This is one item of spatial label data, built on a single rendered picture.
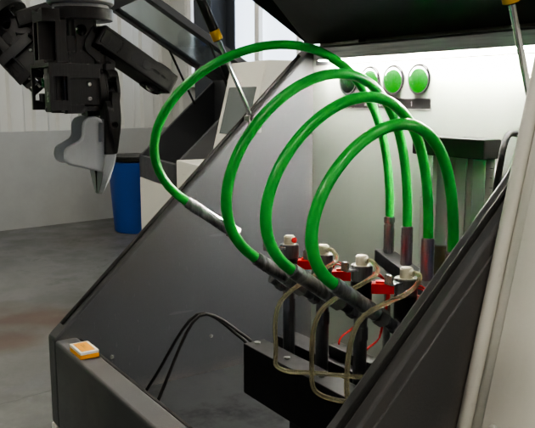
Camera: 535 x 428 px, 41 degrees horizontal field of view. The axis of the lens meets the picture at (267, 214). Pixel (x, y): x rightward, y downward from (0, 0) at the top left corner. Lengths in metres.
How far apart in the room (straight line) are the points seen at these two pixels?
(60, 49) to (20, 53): 0.29
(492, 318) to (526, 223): 0.11
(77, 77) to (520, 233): 0.51
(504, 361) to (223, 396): 0.64
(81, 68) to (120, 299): 0.56
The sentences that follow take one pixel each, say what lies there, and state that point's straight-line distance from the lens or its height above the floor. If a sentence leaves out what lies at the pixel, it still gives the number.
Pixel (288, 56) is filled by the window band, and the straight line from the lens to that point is 6.96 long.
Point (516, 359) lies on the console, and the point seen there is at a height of 1.09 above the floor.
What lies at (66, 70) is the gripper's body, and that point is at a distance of 0.83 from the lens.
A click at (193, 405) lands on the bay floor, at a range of 1.27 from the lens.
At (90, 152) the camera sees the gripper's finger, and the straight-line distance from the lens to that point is 0.85.
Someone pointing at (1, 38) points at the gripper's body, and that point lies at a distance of 1.16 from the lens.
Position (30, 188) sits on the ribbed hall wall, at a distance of 7.83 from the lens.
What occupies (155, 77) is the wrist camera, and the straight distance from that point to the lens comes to 0.88.
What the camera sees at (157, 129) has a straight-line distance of 1.07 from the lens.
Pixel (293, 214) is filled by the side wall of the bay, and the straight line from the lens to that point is 1.44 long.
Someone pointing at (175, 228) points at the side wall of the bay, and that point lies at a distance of 1.30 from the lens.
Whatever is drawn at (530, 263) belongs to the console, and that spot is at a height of 1.18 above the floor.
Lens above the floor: 1.35
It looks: 9 degrees down
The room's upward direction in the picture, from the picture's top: straight up
